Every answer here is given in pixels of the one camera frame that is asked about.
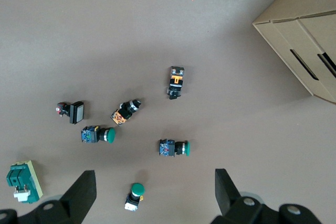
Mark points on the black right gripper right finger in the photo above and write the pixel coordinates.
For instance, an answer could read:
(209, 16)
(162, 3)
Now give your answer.
(228, 195)

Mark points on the green mushroom push button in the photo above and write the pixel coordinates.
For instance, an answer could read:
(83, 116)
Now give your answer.
(173, 148)
(135, 196)
(98, 134)

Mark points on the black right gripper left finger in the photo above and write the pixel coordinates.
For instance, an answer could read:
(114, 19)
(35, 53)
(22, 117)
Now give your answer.
(78, 197)

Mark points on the black square push button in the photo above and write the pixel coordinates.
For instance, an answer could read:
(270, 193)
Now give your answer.
(72, 111)

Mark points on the black orange selector switch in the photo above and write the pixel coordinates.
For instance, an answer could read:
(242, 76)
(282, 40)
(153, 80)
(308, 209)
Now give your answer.
(126, 111)
(176, 82)

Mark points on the brown cardboard box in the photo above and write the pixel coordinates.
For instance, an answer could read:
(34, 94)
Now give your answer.
(302, 43)

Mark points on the green load switch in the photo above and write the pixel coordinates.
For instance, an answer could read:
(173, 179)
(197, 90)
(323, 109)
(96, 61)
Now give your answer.
(23, 182)

